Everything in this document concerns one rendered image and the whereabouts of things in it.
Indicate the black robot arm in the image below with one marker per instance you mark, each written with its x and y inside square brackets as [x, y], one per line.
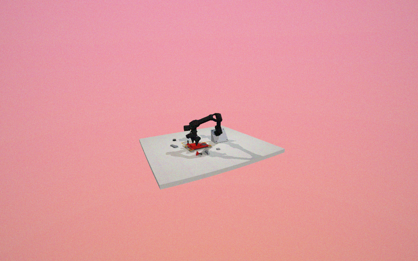
[195, 123]

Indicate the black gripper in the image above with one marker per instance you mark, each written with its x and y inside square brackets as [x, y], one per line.
[195, 137]

